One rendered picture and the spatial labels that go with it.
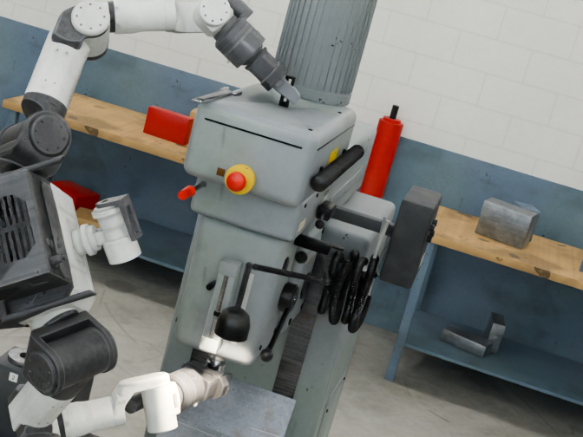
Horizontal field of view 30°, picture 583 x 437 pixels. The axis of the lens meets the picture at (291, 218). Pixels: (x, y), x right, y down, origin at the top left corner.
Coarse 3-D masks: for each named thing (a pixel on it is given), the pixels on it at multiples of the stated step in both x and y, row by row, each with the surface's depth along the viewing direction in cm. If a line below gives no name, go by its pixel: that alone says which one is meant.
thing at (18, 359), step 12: (12, 348) 270; (24, 348) 269; (0, 360) 262; (12, 360) 262; (0, 372) 261; (12, 372) 260; (0, 384) 262; (12, 384) 261; (0, 396) 263; (84, 396) 266; (0, 408) 263; (0, 420) 264; (0, 432) 265; (12, 432) 264
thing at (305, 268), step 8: (312, 232) 257; (320, 232) 266; (304, 248) 254; (312, 256) 265; (296, 264) 255; (304, 264) 256; (312, 264) 270; (304, 272) 260; (288, 280) 256; (296, 280) 256; (304, 280) 264; (304, 288) 265; (304, 296) 269; (296, 304) 264; (280, 312) 258; (296, 312) 268; (288, 320) 260
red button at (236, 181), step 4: (236, 172) 215; (228, 176) 215; (232, 176) 215; (236, 176) 215; (240, 176) 215; (244, 176) 215; (228, 180) 215; (232, 180) 215; (236, 180) 215; (240, 180) 215; (244, 180) 215; (228, 184) 215; (232, 184) 215; (236, 184) 215; (240, 184) 215; (244, 184) 215; (232, 188) 215; (236, 188) 215; (240, 188) 215
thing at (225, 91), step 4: (220, 88) 233; (224, 88) 233; (228, 88) 236; (216, 92) 227; (220, 92) 228; (224, 92) 229; (228, 92) 231; (232, 92) 232; (236, 92) 233; (240, 92) 235; (200, 96) 218; (204, 96) 218; (208, 96) 220; (212, 96) 221; (216, 96) 222; (220, 96) 225; (224, 96) 227; (192, 100) 214; (196, 100) 213; (200, 100) 214; (204, 100) 215; (208, 100) 217; (212, 100) 220
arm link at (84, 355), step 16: (64, 336) 203; (80, 336) 202; (96, 336) 204; (64, 352) 198; (80, 352) 200; (96, 352) 202; (64, 368) 197; (80, 368) 199; (96, 368) 203; (64, 384) 198; (80, 384) 205; (64, 400) 208
